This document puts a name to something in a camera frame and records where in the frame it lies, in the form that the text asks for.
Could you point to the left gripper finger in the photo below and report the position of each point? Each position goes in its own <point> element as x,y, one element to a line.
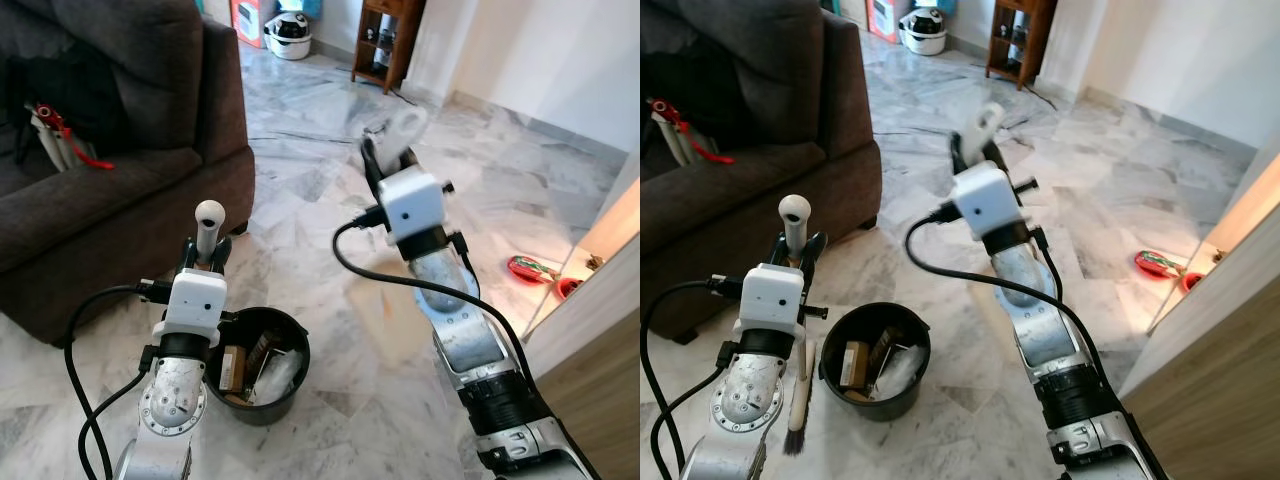
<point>190,255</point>
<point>780,252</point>
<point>818,250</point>
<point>224,258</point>

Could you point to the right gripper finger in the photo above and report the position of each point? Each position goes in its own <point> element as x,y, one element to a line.
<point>956,142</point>
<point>370,148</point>

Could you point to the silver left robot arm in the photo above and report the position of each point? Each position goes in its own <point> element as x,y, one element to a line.
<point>745,400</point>
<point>170,400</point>

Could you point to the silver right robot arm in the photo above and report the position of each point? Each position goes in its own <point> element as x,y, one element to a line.
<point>1050,330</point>
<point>470,340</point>

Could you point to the dark brown fabric sofa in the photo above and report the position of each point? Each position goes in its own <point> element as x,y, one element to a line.
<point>100,200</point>
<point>740,200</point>

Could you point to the dark wooden shelf unit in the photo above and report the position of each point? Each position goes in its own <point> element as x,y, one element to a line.
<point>1020,40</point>
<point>385,40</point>

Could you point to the small brown box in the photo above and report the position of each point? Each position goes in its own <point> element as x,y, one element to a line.
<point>855,365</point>
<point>232,370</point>

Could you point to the white round appliance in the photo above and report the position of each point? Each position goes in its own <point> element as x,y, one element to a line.
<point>288,35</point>
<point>922,30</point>

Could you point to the clear plastic wrapper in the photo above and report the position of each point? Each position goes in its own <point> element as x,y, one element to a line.
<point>900,372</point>
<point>278,378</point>

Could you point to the red and white box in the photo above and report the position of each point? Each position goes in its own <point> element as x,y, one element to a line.
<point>250,20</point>
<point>885,18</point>

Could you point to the white bundle with red ribbon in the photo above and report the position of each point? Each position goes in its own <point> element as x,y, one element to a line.
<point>685,135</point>
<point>60,140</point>

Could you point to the round black bucket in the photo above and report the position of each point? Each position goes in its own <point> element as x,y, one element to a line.
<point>880,405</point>
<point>260,410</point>

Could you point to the red and green packet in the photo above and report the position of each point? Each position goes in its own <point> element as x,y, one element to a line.
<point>532,268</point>
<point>1160,263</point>

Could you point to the small red bowl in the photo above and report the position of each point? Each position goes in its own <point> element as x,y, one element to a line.
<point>1192,281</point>
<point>568,287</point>

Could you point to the light wooden cabinet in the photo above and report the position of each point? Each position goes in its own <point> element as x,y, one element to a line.
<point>1220,400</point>
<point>600,400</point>

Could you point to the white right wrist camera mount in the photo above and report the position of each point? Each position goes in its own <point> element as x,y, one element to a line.
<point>415,205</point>
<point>985,200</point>

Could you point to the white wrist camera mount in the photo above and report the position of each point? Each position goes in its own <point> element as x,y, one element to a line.
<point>415,205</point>
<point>772,298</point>
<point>195,305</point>
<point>985,200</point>

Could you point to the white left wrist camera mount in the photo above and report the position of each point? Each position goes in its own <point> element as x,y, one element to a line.
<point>772,298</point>
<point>195,305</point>

